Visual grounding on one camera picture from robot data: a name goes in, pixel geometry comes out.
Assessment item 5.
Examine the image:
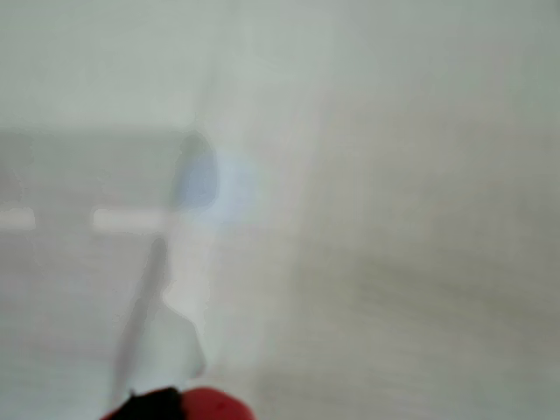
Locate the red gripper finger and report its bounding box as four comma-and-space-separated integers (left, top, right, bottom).
99, 386, 185, 420
181, 386, 257, 420

